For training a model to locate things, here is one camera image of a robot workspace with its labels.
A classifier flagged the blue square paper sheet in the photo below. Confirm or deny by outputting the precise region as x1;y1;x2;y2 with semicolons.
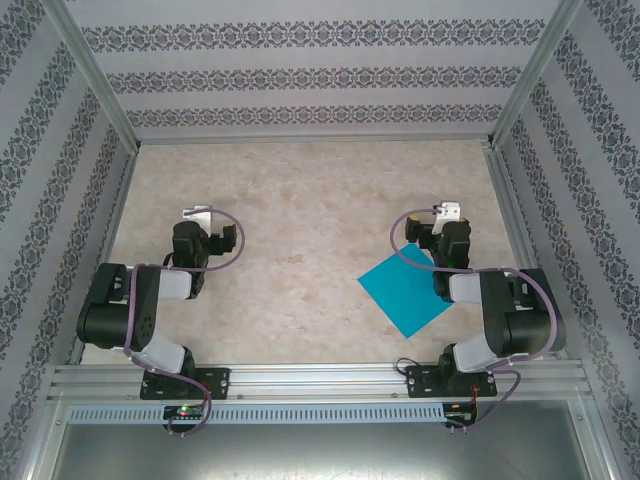
357;243;452;340

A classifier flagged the grey metal sheet panel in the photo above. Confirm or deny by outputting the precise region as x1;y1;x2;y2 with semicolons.
29;422;614;480

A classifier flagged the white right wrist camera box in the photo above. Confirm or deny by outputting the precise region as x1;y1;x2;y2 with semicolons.
433;200;462;224

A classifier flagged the aluminium table side rail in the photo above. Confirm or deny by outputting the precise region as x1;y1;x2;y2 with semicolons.
482;144;571;361
67;147;141;366

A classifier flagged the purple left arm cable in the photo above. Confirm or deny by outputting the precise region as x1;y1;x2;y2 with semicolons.
123;209;247;437

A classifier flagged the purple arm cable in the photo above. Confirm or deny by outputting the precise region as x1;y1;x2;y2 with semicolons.
389;206;559;432
123;209;247;437

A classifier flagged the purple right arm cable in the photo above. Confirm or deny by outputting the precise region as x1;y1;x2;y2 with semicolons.
389;206;559;432

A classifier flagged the long aluminium table edge rail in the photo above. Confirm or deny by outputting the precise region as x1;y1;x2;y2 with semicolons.
134;130;496;147

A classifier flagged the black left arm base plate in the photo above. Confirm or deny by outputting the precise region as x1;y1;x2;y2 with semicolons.
139;367;232;401

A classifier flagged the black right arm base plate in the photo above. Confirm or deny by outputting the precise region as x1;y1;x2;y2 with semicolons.
405;364;499;400

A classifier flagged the aluminium frame post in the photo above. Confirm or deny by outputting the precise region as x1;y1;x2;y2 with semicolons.
40;0;141;154
487;0;586;149

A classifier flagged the aluminium mounting rail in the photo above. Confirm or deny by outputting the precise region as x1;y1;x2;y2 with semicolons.
47;363;594;402

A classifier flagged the slotted grey cable duct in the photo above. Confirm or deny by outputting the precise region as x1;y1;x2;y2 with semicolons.
67;403;447;425

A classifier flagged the short aluminium frame upright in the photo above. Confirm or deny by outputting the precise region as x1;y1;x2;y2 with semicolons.
19;394;69;480
574;394;624;480

